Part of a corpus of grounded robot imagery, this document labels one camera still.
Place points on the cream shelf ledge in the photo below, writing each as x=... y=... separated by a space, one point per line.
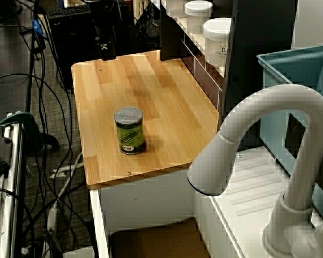
x=196 y=40

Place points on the green labelled tin can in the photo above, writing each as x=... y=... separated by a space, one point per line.
x=129 y=131

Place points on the wooden countertop board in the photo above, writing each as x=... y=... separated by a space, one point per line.
x=150 y=94

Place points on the black cabinet under keyboard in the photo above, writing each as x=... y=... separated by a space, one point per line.
x=70 y=48

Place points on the white lidded plastic jar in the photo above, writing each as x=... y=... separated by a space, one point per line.
x=175 y=8
x=197 y=16

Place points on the black keyboard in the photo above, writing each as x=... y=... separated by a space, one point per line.
x=70 y=11

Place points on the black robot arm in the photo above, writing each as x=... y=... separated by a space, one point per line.
x=102 y=16

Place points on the blue-grey plastic bin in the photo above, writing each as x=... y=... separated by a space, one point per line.
x=274 y=75

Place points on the white curved faucet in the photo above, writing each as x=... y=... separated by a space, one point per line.
x=285 y=99

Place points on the white toy sink basin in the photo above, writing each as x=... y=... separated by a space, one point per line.
x=253 y=182

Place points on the dark tiled backsplash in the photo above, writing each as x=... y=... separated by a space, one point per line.
x=204 y=78

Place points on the white lidded jar with print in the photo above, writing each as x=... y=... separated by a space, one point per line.
x=216 y=40

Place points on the brown cardboard sheet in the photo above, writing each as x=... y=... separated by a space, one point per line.
x=156 y=242

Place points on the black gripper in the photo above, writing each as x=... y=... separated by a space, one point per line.
x=105 y=40

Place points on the aluminium frame rail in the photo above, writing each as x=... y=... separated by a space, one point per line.
x=12 y=174

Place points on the white power strip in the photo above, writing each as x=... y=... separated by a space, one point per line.
x=62 y=188

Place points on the black side panel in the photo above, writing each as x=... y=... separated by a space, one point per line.
x=169 y=32

